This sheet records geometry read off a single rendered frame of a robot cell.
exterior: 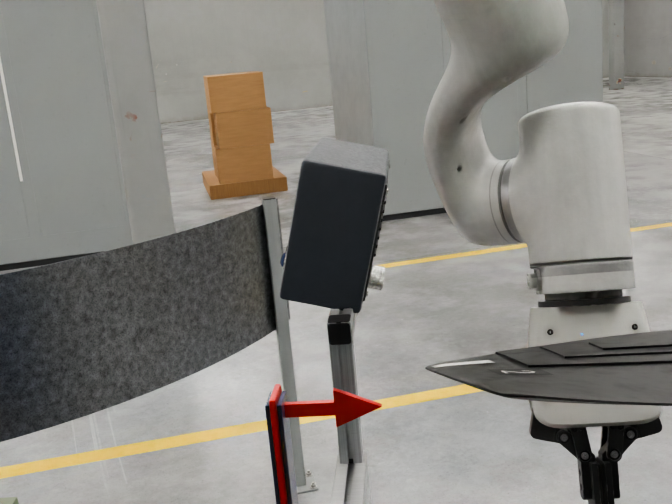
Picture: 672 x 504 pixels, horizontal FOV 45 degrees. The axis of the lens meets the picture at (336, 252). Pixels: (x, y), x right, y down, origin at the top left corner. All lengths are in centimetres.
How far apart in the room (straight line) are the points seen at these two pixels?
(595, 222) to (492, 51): 16
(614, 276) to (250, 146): 781
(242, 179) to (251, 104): 77
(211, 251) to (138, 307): 27
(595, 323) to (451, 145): 19
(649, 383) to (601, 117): 34
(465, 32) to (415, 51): 591
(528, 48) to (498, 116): 618
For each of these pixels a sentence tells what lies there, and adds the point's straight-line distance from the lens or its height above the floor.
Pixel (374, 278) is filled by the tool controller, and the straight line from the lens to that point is 109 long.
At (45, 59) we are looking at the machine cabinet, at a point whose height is 149.
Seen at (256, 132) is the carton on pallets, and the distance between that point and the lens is 840.
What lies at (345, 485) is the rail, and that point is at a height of 86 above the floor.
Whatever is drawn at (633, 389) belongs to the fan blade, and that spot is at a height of 123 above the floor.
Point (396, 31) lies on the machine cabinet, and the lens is 649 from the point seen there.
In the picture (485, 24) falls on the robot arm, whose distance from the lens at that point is 62.
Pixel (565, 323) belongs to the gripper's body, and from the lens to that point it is 69.
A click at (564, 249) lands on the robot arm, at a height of 121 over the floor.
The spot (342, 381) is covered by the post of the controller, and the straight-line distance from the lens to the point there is 106.
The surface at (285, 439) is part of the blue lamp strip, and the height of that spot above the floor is 117.
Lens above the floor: 139
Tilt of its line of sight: 14 degrees down
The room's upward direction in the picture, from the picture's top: 5 degrees counter-clockwise
